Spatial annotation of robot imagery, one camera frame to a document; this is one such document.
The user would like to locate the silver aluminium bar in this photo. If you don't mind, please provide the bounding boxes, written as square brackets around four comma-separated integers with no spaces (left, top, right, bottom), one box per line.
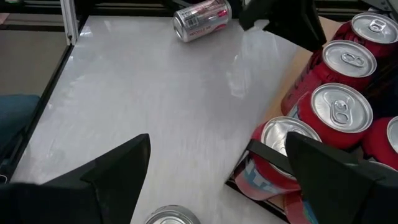
[60,0,79,47]

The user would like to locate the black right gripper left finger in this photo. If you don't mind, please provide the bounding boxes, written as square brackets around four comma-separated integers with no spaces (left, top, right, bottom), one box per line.
[81,133,152,224]

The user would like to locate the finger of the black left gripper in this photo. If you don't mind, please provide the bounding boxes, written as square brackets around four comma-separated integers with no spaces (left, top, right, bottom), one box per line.
[262,0,328,53]
[238,0,274,32]

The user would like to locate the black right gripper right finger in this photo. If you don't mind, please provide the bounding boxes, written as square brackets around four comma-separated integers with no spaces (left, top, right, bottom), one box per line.
[285,131,398,224]

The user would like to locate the person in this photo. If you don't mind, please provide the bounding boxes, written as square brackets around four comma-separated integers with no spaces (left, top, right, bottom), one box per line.
[0,94,42,152]

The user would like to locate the silver Diet Coke can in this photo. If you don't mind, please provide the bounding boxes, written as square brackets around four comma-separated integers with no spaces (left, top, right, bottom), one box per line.
[144,204,202,224]

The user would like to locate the red silver slim can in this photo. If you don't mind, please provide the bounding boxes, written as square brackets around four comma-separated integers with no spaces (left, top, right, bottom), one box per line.
[172,0,233,43]

